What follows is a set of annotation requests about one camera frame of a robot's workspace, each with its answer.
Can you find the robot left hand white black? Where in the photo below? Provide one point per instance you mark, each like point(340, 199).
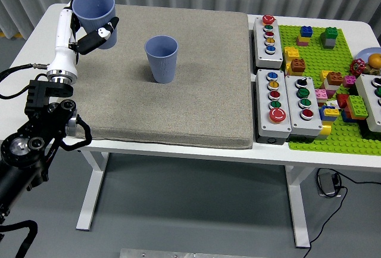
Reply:
point(64, 58)

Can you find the blue ribbed plastic cup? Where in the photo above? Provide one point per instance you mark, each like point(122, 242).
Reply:
point(92, 4)
point(162, 67)

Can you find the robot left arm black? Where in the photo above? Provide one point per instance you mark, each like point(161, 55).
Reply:
point(44, 121)

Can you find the grey-brown fabric mat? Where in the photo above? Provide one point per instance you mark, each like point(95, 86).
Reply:
point(193, 106)

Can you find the white table leg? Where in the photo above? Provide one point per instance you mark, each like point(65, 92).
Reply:
point(299, 210)
point(84, 219)

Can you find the grey five-button control box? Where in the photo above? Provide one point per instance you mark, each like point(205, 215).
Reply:
point(265, 127)
point(262, 58)

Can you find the yellow toy brick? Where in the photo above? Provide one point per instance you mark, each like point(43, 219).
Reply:
point(303, 39)
point(331, 112)
point(291, 53)
point(324, 75)
point(287, 67)

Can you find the brown toy brick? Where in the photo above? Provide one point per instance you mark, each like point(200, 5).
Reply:
point(298, 65)

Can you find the pink toy brick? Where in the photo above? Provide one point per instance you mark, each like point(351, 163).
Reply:
point(302, 43)
point(321, 93)

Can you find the blue toy brick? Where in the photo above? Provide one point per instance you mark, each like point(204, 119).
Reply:
point(323, 115)
point(306, 31)

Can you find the grey four-button control box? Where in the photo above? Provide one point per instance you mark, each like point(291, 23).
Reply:
point(303, 125)

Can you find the green studded baseplate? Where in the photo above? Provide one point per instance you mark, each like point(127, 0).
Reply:
point(315, 58)

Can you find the grey toy brick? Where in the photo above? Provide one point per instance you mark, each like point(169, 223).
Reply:
point(329, 43)

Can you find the white toy brick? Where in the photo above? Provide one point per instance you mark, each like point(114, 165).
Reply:
point(329, 86)

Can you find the yellow cylinder toy piece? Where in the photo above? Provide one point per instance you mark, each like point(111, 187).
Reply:
point(326, 128)

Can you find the orange toy brick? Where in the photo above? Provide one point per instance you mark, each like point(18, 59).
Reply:
point(334, 78)

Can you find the red toy brick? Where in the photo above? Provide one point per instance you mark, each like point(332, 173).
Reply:
point(342, 100)

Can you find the magenta toy brick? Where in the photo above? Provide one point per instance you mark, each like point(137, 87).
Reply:
point(349, 81)

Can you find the grey power adapter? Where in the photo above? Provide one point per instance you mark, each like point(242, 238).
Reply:
point(326, 183)

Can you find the red valve wheel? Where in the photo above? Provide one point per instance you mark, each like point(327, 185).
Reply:
point(357, 66)

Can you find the large green toy brick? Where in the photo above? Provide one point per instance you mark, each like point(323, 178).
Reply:
point(357, 106)

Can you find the light blue plate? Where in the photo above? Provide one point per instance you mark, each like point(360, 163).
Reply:
point(363, 54)

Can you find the grey control box black buttons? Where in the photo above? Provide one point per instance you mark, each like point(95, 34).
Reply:
point(367, 103)

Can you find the orange fruit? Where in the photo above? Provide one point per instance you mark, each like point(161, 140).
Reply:
point(375, 60)

